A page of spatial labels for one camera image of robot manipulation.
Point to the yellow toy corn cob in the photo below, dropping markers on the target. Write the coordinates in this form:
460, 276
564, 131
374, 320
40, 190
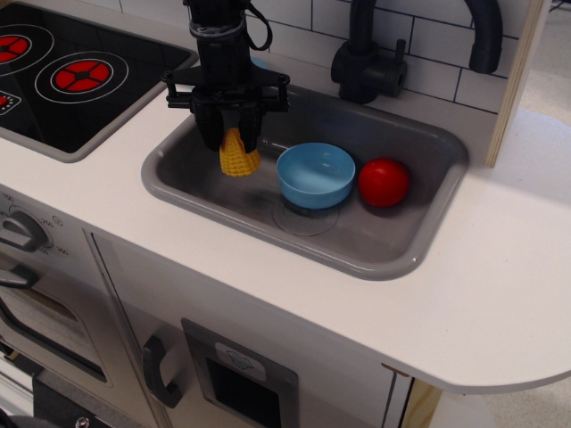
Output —
234, 160

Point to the dark grey toy faucet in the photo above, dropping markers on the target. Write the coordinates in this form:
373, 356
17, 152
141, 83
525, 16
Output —
363, 73

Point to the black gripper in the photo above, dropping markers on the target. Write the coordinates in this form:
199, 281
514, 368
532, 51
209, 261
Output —
226, 78

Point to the grey oven door handle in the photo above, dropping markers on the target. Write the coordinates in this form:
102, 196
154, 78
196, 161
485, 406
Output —
19, 277

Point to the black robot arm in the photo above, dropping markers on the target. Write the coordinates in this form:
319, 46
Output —
225, 14

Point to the light blue plastic plate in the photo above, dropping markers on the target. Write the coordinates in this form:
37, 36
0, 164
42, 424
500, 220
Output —
260, 63

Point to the dark grey cabinet handle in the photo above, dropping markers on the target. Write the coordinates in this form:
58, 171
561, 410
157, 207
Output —
153, 353

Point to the grey oven knob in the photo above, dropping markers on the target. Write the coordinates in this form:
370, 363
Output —
22, 232

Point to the light blue plastic bowl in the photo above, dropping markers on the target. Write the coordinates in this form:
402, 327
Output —
315, 176

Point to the grey toy sink basin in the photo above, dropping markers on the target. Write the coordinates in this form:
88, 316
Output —
352, 237

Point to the grey dishwasher panel window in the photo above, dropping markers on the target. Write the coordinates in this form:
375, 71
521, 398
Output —
242, 381

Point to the red toy ball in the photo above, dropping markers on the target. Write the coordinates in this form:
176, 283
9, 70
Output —
383, 182

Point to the black toy stovetop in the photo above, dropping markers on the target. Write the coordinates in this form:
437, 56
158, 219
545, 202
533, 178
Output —
67, 84

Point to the toy oven door window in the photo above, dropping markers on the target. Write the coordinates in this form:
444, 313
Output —
43, 327

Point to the wooden side panel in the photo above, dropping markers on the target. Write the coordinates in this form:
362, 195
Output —
535, 18

